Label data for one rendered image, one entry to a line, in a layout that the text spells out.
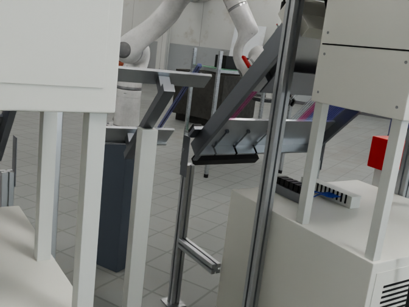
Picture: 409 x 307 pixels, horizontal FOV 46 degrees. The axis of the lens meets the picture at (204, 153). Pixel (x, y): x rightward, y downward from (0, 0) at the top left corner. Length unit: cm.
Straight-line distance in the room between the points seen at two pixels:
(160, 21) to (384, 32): 116
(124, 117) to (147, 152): 58
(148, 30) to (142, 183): 77
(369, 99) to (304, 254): 52
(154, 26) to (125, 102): 37
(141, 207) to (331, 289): 73
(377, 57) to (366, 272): 56
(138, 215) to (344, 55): 92
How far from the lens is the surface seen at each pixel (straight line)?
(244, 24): 214
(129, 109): 229
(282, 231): 160
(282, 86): 152
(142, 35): 223
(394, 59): 131
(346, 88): 140
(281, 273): 163
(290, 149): 232
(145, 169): 176
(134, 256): 187
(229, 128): 198
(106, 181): 236
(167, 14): 222
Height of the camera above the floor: 112
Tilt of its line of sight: 12 degrees down
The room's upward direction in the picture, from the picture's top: 7 degrees clockwise
